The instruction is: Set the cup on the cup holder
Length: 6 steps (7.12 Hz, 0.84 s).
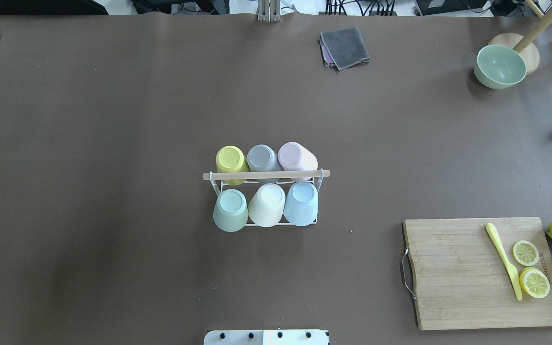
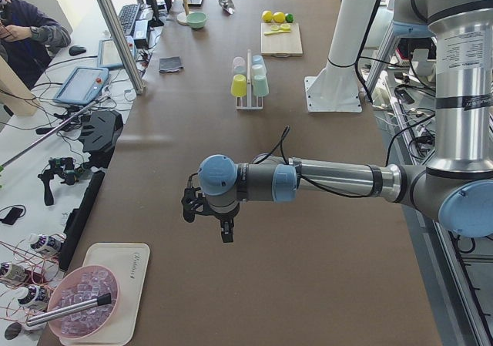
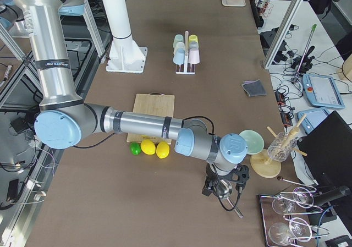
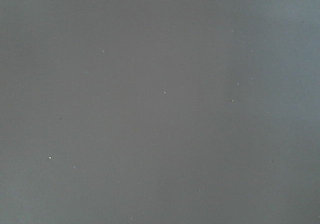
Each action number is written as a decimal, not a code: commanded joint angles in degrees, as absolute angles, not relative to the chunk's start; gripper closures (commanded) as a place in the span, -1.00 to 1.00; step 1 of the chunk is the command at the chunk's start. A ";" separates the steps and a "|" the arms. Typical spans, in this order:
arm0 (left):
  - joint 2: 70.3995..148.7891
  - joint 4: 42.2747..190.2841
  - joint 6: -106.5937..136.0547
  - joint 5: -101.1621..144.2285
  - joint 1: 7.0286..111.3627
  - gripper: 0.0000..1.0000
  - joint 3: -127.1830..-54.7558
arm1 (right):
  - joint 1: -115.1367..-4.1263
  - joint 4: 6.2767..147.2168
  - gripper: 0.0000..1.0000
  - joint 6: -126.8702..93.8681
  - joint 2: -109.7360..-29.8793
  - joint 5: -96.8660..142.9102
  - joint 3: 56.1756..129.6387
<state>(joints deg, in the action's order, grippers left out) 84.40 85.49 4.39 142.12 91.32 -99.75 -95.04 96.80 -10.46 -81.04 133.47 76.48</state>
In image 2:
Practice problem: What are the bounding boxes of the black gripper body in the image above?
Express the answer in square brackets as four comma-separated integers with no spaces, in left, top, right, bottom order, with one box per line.
[210,203,240,223]

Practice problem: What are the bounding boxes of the mint green cup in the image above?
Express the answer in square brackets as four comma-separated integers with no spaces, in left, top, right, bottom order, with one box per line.
[253,75,270,97]

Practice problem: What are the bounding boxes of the pink cup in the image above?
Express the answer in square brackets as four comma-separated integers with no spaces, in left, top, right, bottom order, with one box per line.
[232,56,246,69]

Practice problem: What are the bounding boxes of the yellow cup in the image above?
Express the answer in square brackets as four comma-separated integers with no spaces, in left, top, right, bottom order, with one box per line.
[230,74,247,98]

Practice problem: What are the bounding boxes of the white cup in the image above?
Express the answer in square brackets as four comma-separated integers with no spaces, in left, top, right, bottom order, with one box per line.
[251,64,267,77]

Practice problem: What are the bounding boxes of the light blue cup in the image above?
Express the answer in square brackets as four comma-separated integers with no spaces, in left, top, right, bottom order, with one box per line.
[252,55,265,66]

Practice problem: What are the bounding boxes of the beige tray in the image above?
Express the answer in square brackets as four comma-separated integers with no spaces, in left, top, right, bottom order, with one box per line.
[49,243,150,345]

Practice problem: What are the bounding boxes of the metal muddler in bowl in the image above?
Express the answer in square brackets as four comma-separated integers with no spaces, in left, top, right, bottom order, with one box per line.
[26,293,112,327]

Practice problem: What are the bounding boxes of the pink bowl with ice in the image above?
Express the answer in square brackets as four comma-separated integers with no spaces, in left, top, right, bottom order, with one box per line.
[46,264,121,339]

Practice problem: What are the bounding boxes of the grey folded cloth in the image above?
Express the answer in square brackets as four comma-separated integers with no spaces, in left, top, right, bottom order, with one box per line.
[159,56,183,73]

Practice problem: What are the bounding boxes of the wooden cutting board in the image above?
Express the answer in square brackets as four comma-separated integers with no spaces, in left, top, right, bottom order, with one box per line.
[260,22,303,57]

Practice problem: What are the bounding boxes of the yellow plastic knife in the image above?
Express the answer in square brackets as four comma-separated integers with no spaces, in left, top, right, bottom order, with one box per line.
[263,30,292,36]

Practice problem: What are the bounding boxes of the blue teach pendant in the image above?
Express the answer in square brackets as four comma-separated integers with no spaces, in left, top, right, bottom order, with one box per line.
[53,67,109,106]
[97,35,138,70]

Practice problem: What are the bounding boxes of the green bowl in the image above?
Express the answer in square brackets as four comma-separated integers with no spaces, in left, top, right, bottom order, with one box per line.
[186,12,207,29]

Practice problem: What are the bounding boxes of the wooden mug tree stand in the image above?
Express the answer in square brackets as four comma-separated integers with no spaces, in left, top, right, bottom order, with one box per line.
[176,0,190,25]

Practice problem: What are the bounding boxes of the whole yellow lemon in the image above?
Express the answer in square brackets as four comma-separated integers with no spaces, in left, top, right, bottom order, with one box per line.
[272,12,286,24]

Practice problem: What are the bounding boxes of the green lime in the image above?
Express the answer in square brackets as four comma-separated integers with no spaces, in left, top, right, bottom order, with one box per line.
[285,13,294,23]

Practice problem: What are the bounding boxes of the metal scoop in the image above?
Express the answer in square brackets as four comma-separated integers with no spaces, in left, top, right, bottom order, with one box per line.
[218,0,236,15]

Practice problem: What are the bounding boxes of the black keyboard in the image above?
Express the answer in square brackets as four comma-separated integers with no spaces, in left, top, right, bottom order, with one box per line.
[118,4,141,35]

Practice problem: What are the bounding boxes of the metal rod green tip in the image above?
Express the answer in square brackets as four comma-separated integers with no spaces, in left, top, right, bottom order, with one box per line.
[1,95,110,171]

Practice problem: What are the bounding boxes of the seated person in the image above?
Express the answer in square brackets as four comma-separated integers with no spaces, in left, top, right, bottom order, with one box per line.
[1,0,72,89]

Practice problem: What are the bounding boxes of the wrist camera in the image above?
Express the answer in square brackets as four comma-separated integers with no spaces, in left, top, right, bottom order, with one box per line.
[181,173,212,223]

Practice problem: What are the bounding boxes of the white wire cup holder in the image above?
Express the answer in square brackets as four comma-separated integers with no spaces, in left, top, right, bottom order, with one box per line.
[233,49,266,110]

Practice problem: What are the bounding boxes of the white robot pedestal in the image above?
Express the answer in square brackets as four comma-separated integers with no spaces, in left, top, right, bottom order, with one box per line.
[305,0,381,113]

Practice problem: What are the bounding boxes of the copper wire bottle rack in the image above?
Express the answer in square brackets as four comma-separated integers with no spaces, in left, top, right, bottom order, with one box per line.
[1,239,64,322]

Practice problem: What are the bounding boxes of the aluminium frame post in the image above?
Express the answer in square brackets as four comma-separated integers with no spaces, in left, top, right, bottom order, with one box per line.
[96,0,145,95]

